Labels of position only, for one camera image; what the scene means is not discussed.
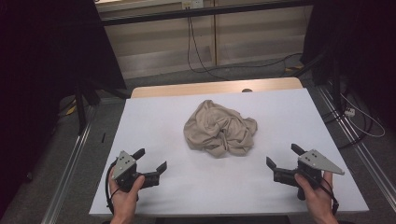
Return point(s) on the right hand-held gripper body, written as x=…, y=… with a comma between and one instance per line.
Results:
x=311, y=163

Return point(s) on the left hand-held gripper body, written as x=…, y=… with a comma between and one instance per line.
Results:
x=124, y=168

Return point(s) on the beige pants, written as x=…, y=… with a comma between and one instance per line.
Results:
x=214, y=127

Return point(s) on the person's left hand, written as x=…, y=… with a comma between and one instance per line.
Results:
x=124, y=199

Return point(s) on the person's right hand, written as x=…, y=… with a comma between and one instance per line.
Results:
x=317, y=196

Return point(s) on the white table board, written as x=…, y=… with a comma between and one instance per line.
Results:
x=186, y=193

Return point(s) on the white plug adapter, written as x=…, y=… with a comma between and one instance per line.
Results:
x=350, y=112

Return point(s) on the black metal stand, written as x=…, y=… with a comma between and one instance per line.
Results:
x=81, y=115
x=335, y=84

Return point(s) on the yellow floor tape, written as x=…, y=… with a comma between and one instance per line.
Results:
x=295, y=67
x=71, y=109

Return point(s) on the wooden table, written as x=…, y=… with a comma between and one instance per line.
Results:
x=186, y=90

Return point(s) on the beige wooden cabinet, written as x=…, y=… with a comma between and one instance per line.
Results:
x=155, y=43

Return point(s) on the black curtain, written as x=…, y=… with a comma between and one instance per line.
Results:
x=358, y=46

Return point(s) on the black horizontal bar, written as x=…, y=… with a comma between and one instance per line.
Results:
x=202, y=12

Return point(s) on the white power strip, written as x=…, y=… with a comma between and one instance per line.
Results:
x=193, y=3

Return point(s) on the aluminium floor rail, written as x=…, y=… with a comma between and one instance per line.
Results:
x=70, y=174
x=367, y=158

